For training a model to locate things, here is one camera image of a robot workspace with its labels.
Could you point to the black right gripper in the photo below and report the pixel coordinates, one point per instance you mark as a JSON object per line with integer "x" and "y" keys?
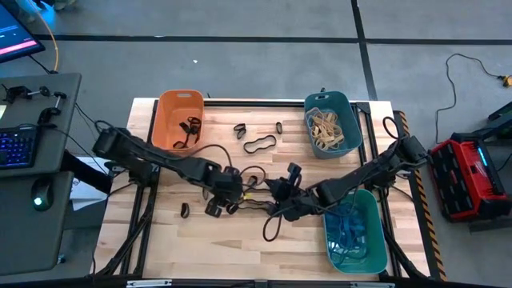
{"x": 300, "y": 202}

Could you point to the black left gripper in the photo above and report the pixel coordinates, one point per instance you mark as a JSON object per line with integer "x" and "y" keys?
{"x": 224, "y": 186}

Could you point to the small black rubber band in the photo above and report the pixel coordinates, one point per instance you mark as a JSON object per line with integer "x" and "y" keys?
{"x": 278, "y": 128}
{"x": 184, "y": 128}
{"x": 229, "y": 209}
{"x": 249, "y": 182}
{"x": 236, "y": 128}
{"x": 212, "y": 210}
{"x": 241, "y": 137}

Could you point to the thin blue rubber band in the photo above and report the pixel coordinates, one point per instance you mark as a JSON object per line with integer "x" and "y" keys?
{"x": 336, "y": 248}

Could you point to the wide tan rubber band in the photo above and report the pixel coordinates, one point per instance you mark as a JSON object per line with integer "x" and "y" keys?
{"x": 338, "y": 130}
{"x": 320, "y": 136}
{"x": 334, "y": 141}
{"x": 330, "y": 118}

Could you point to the beige masking tape roll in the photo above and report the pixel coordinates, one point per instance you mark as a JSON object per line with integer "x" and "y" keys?
{"x": 316, "y": 120}

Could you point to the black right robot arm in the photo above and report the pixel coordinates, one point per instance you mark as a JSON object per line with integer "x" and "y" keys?
{"x": 360, "y": 176}

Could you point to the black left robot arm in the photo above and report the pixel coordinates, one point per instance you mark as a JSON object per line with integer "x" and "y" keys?
{"x": 160, "y": 158}

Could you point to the dark teal plastic basket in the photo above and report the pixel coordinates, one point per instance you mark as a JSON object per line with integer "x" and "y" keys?
{"x": 352, "y": 136}

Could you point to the green plastic basket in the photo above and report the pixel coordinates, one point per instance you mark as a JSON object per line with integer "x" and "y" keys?
{"x": 378, "y": 240}

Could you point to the orange plastic basket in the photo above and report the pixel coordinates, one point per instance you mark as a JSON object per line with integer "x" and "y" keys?
{"x": 176, "y": 108}

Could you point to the hazard striped strip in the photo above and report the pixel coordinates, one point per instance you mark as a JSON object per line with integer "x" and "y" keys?
{"x": 424, "y": 208}

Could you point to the white paper sheet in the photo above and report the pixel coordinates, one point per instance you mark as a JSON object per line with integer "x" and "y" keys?
{"x": 86, "y": 192}

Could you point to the red black equipment case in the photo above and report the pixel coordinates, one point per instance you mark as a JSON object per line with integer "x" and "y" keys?
{"x": 464, "y": 176}

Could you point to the grey desk panel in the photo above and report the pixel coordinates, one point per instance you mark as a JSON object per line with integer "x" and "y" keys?
{"x": 60, "y": 120}
{"x": 24, "y": 240}

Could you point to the black computer mouse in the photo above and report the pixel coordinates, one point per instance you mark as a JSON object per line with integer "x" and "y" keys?
{"x": 42, "y": 196}

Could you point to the black clamp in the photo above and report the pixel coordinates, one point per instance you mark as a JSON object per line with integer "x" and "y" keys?
{"x": 16, "y": 93}
{"x": 48, "y": 115}

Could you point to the black floor equipment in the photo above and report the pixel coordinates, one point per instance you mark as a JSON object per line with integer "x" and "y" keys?
{"x": 502, "y": 116}

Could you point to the black keyboard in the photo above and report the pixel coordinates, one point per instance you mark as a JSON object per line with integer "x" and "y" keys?
{"x": 18, "y": 148}

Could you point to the yellow plug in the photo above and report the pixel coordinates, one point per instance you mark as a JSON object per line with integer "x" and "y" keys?
{"x": 507, "y": 81}

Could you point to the computer monitor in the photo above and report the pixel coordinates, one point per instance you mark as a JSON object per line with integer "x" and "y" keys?
{"x": 16, "y": 36}

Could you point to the black table rail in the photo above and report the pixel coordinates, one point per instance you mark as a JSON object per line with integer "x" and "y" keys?
{"x": 200, "y": 283}
{"x": 256, "y": 103}

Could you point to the silver rail bracket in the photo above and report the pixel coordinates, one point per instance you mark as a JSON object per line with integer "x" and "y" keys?
{"x": 148, "y": 283}
{"x": 372, "y": 285}

